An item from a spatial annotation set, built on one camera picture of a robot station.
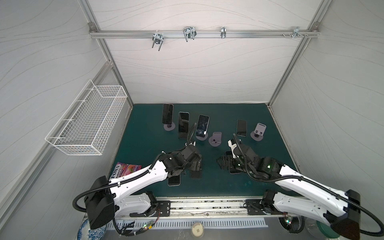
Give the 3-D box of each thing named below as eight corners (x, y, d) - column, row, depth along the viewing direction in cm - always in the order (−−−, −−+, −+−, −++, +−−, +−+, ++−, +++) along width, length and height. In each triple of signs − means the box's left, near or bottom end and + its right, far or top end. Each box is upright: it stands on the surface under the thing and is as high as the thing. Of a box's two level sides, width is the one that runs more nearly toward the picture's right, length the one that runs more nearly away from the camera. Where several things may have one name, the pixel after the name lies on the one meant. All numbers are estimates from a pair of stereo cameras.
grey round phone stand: (249, 137, 103) (252, 130, 97) (252, 128, 108) (256, 121, 101) (259, 141, 101) (263, 135, 94) (262, 132, 106) (266, 125, 99)
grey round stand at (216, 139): (209, 146, 100) (210, 137, 90) (208, 141, 102) (210, 131, 93) (219, 146, 100) (222, 137, 90) (219, 141, 102) (221, 131, 93)
